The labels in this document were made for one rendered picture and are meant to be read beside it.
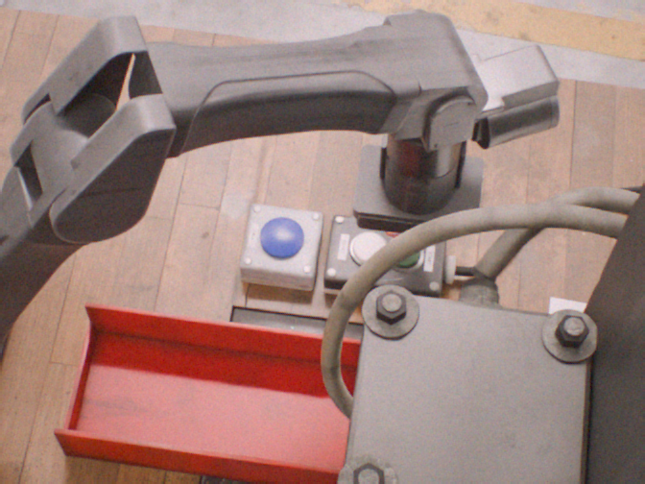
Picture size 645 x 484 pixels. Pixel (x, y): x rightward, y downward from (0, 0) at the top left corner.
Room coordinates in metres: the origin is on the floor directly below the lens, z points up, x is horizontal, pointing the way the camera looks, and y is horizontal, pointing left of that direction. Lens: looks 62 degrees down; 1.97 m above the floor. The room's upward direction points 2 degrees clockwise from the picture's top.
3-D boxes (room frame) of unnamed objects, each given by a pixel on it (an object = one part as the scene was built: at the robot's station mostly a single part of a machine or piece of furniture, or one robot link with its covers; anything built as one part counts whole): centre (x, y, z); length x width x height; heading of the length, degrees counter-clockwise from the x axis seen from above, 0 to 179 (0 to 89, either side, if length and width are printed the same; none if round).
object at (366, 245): (0.53, -0.04, 0.93); 0.03 x 0.03 x 0.02
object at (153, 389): (0.39, 0.08, 0.93); 0.25 x 0.12 x 0.06; 84
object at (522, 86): (0.55, -0.11, 1.17); 0.12 x 0.09 x 0.12; 112
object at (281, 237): (0.54, 0.04, 0.93); 0.04 x 0.04 x 0.02
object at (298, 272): (0.54, 0.04, 0.90); 0.07 x 0.07 x 0.06; 84
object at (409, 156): (0.53, -0.08, 1.14); 0.07 x 0.06 x 0.07; 112
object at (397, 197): (0.53, -0.08, 1.07); 0.10 x 0.07 x 0.07; 84
